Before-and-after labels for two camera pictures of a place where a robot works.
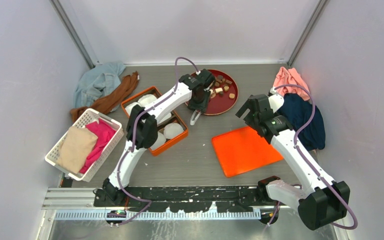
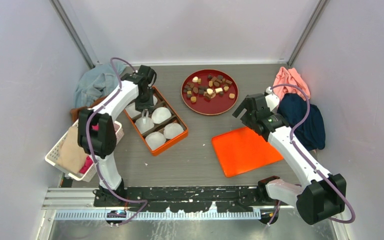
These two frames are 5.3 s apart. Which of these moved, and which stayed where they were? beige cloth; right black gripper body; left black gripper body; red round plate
Moved: left black gripper body
Stayed: beige cloth; right black gripper body; red round plate
